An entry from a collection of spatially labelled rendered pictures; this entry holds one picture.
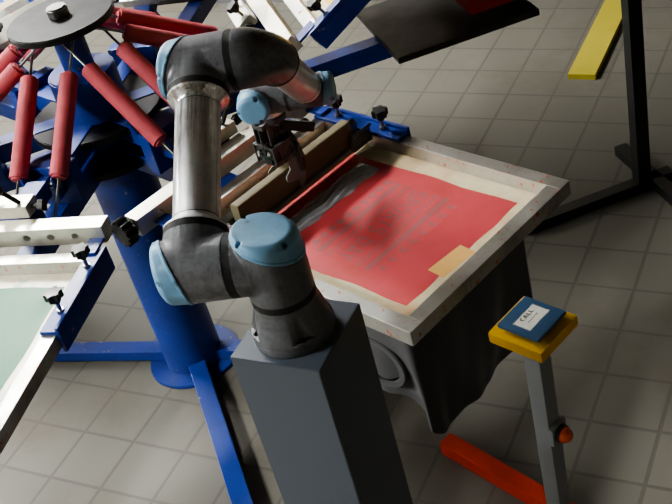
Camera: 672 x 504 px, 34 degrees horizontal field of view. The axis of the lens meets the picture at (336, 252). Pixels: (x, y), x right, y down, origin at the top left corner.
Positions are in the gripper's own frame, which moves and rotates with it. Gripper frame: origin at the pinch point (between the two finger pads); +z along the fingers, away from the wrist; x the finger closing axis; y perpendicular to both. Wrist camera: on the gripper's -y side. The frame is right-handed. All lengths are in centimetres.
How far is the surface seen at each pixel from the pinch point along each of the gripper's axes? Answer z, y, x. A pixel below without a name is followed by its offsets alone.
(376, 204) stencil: 5.3, -5.6, 20.6
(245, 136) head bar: -3.2, -5.4, -23.2
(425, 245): 5.3, 1.7, 41.7
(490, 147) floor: 101, -151, -66
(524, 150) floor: 101, -155, -52
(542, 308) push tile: 4, 9, 78
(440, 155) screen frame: 2.1, -25.4, 25.5
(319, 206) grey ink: 4.7, 2.0, 8.5
